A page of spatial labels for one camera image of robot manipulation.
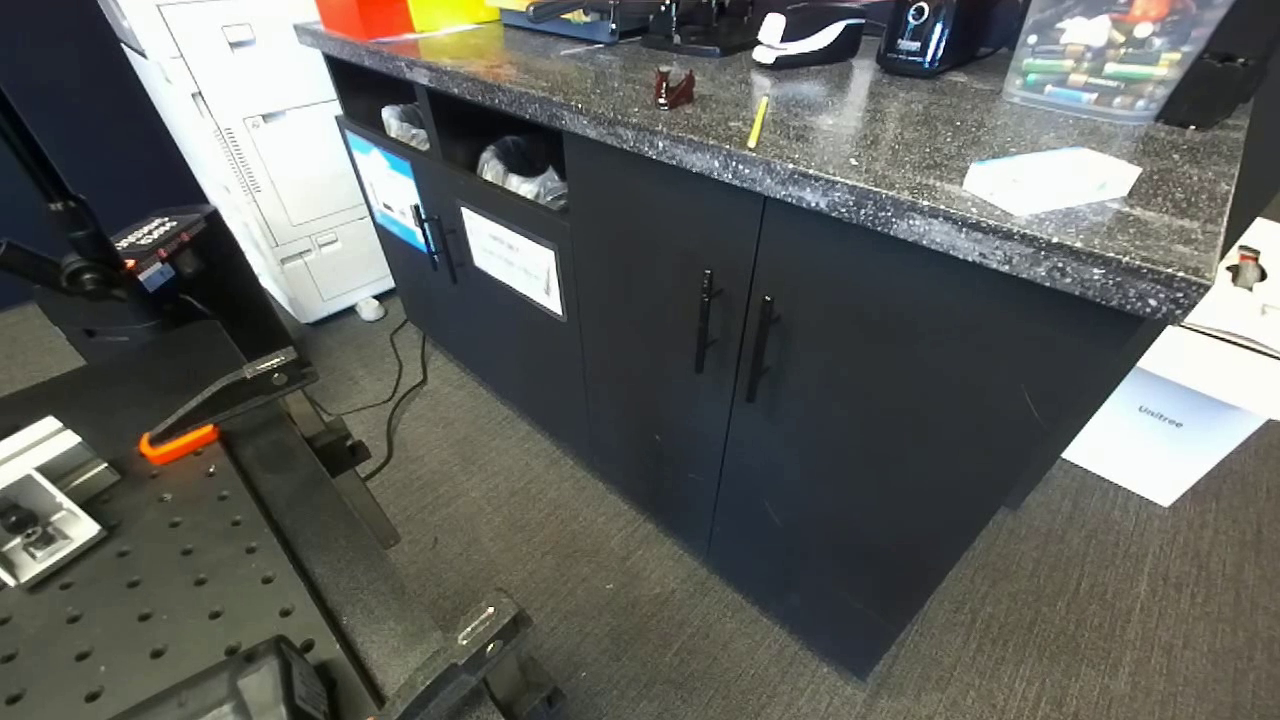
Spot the black electric pencil sharpener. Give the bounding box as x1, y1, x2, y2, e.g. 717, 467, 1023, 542
876, 0, 1004, 80

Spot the blue flat tool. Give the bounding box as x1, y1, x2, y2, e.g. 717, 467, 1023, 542
499, 0, 625, 44

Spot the black power brick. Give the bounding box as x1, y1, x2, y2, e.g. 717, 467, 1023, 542
110, 635, 337, 720

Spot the black box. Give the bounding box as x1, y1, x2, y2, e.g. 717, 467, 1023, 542
1158, 50, 1263, 132

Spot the black clamp with orange tip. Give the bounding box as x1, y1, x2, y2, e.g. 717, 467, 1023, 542
138, 347, 319, 467

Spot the white sheet of paper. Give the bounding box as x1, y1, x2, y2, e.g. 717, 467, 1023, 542
962, 147, 1144, 218

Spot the black door handle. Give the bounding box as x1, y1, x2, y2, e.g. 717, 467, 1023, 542
434, 214, 462, 287
694, 268, 724, 377
744, 294, 782, 405
411, 203, 441, 272

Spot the silver metal bracket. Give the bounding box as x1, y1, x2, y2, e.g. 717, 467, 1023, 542
0, 415, 122, 590

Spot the blue and white sign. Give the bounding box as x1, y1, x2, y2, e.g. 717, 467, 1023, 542
344, 130, 430, 254

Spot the grey bin liner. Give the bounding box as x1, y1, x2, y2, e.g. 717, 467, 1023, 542
380, 102, 432, 152
476, 136, 570, 210

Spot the black hole punch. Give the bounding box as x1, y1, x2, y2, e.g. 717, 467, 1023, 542
638, 0, 766, 58

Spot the white paper sign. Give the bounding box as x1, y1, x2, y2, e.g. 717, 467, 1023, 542
459, 204, 567, 320

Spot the white office printer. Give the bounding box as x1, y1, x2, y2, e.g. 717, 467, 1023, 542
98, 0, 397, 324

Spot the white cardboard box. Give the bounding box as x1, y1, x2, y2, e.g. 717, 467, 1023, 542
1061, 217, 1280, 509

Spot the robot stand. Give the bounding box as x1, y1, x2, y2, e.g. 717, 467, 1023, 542
0, 300, 566, 720

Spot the black cable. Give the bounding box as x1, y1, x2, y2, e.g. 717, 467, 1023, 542
308, 317, 407, 422
358, 330, 432, 484

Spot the yellow box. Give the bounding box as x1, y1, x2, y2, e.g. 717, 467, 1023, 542
404, 0, 502, 34

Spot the black and white stapler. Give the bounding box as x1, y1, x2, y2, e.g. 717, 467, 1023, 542
751, 9, 867, 70

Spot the clear box of batteries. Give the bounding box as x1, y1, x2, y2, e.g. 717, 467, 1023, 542
1002, 0, 1237, 124

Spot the cabinet door with blue sign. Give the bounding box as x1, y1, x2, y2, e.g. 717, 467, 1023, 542
337, 117, 447, 347

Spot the cabinet door with white sign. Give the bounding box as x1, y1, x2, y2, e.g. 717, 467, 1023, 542
414, 158, 592, 457

